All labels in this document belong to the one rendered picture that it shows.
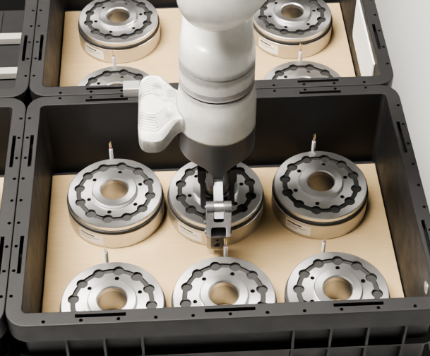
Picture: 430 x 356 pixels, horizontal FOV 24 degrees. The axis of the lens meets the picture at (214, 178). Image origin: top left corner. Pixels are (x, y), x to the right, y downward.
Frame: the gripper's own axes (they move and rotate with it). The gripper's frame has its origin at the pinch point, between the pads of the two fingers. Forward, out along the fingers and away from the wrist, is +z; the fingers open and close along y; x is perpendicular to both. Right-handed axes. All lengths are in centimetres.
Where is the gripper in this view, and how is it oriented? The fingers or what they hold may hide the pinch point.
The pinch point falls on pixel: (216, 215)
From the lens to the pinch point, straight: 109.0
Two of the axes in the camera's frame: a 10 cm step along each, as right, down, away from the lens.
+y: -0.4, -7.3, 6.8
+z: 0.0, 6.8, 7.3
